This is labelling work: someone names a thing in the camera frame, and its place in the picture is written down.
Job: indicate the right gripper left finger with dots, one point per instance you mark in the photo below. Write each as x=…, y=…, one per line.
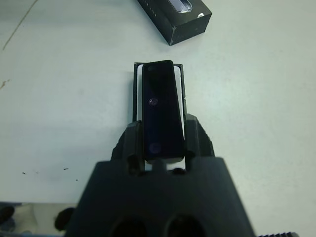
x=133, y=140

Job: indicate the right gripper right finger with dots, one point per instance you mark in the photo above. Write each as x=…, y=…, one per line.
x=197, y=138

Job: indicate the slim black camera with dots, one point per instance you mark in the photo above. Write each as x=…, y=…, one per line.
x=160, y=111

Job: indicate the black box lid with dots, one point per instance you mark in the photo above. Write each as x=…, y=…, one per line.
x=187, y=24

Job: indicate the dark round blurry object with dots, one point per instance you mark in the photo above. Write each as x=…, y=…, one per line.
x=7, y=217
x=64, y=218

